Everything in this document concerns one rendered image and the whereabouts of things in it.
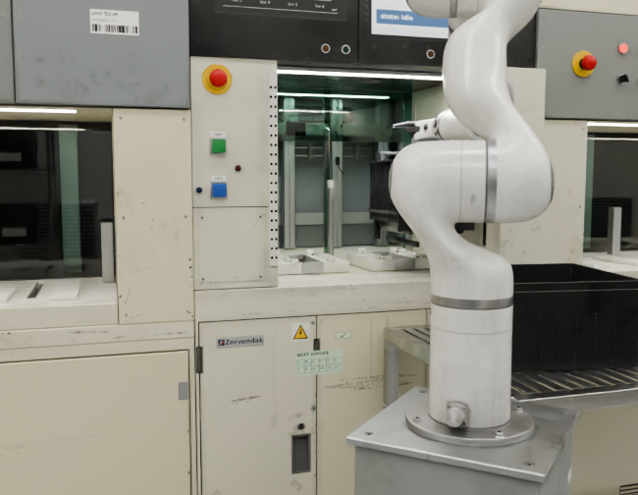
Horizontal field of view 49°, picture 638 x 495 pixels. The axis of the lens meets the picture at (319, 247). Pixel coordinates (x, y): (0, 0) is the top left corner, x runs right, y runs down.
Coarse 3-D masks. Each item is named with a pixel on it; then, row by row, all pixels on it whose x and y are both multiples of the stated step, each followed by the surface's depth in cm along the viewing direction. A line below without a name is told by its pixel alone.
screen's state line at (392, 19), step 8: (376, 16) 168; (384, 16) 169; (392, 16) 169; (400, 16) 170; (408, 16) 171; (416, 16) 171; (392, 24) 170; (400, 24) 170; (408, 24) 171; (416, 24) 171; (424, 24) 172; (432, 24) 173; (440, 24) 173; (448, 24) 174
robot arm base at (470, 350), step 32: (448, 320) 101; (480, 320) 99; (448, 352) 101; (480, 352) 100; (448, 384) 102; (480, 384) 100; (416, 416) 105; (448, 416) 100; (480, 416) 101; (512, 416) 107
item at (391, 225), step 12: (384, 156) 182; (372, 168) 191; (384, 168) 183; (372, 180) 191; (384, 180) 183; (372, 192) 191; (384, 192) 183; (372, 204) 192; (384, 204) 183; (372, 216) 192; (384, 216) 184; (396, 216) 176; (384, 228) 192; (396, 228) 183; (408, 228) 176; (456, 228) 179; (468, 228) 180; (396, 240) 189; (408, 240) 181
